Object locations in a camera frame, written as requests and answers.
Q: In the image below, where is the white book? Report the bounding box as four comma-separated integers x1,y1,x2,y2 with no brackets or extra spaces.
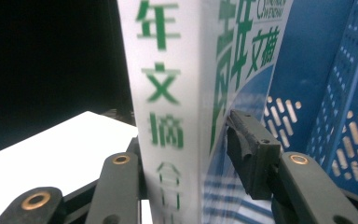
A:
117,0,295,224

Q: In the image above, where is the blue plastic file rack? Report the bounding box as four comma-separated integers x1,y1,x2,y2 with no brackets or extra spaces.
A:
262,0,358,203

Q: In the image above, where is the black curtain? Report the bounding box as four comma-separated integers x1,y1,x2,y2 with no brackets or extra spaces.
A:
0,0,137,161

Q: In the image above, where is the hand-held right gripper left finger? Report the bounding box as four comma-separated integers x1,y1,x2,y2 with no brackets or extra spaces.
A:
85,136,147,224

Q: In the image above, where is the white table cover sheet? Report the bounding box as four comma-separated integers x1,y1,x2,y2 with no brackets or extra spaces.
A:
0,110,154,224

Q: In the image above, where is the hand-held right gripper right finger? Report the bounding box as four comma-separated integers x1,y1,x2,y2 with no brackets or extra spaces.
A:
226,108,358,224

